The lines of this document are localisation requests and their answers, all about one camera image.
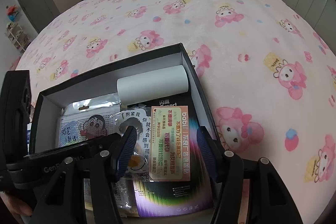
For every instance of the white paper roll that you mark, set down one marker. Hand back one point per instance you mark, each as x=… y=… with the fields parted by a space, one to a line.
x=152 y=85

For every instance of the clear cartoon sticker packet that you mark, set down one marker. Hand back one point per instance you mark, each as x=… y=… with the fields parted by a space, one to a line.
x=143 y=119

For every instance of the cartoon boy bead packet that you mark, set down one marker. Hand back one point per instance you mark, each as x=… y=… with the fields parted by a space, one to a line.
x=78 y=124

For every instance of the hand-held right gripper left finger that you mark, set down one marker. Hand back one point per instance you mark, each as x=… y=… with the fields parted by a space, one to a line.
x=126 y=153

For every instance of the pink cartoon printed blanket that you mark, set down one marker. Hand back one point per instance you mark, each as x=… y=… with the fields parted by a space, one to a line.
x=210 y=16

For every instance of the person's left hand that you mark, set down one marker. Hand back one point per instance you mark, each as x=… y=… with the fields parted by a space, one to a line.
x=15 y=207

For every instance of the black rainbow screen protector box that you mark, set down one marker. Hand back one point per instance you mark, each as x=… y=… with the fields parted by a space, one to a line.
x=194 y=192

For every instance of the red and blue toy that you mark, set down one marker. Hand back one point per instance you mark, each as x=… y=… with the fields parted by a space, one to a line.
x=12 y=12

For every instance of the yellow pink sticker card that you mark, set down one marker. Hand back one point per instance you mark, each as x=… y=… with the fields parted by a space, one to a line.
x=170 y=142

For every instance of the black cardboard box white inside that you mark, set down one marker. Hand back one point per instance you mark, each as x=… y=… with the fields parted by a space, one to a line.
x=147 y=58

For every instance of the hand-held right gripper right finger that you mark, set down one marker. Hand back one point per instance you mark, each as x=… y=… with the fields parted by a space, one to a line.
x=204 y=151

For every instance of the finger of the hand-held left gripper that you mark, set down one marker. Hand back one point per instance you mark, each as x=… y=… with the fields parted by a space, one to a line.
x=105 y=141

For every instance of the white toy shelf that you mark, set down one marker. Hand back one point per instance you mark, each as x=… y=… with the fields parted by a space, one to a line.
x=17 y=36

